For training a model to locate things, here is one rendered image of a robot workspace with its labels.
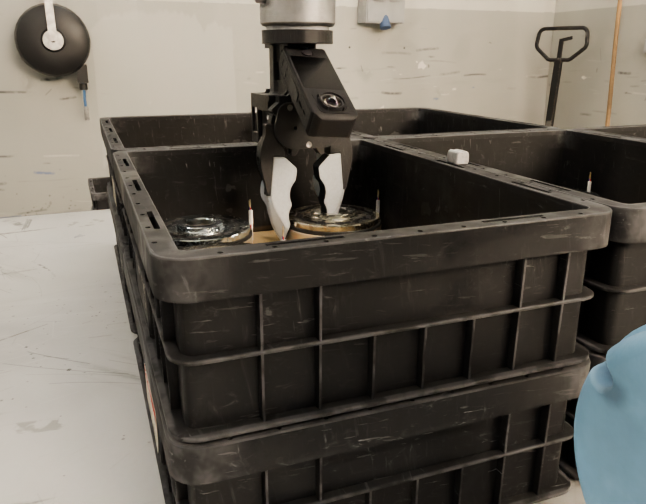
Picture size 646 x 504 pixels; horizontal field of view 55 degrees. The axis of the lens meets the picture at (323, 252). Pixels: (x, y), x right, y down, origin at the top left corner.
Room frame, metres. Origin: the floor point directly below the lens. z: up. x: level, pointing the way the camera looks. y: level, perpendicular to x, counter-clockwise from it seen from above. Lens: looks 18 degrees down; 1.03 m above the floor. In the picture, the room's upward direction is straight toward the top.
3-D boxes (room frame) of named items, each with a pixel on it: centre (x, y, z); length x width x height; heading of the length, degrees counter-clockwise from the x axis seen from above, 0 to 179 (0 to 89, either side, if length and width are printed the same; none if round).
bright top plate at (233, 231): (0.60, 0.12, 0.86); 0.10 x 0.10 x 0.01
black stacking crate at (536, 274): (0.53, 0.01, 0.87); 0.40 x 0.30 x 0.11; 21
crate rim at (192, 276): (0.53, 0.01, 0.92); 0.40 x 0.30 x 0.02; 21
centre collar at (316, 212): (0.66, -0.01, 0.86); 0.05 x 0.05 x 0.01
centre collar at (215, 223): (0.60, 0.12, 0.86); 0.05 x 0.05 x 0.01
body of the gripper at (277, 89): (0.67, 0.03, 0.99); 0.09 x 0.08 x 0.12; 23
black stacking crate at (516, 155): (0.63, -0.27, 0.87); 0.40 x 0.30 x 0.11; 21
